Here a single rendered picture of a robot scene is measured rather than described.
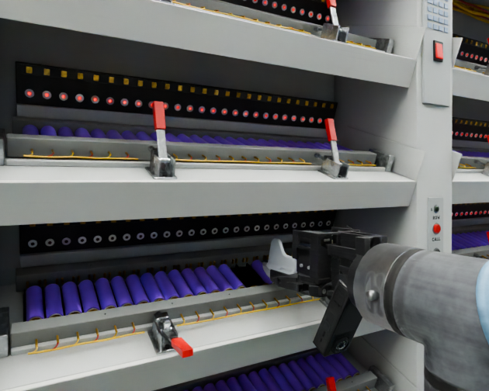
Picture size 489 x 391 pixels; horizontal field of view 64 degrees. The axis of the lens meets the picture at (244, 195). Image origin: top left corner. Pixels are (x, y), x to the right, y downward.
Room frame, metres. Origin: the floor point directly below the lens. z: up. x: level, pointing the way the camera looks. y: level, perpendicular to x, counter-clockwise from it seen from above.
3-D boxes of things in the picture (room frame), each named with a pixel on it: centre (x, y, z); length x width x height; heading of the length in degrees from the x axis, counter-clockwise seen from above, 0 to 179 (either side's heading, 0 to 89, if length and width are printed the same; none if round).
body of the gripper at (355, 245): (0.49, -0.12, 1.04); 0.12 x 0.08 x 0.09; 29
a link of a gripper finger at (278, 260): (0.57, -0.05, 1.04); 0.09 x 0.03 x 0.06; 37
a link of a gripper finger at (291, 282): (0.53, -0.07, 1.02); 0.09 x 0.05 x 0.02; 37
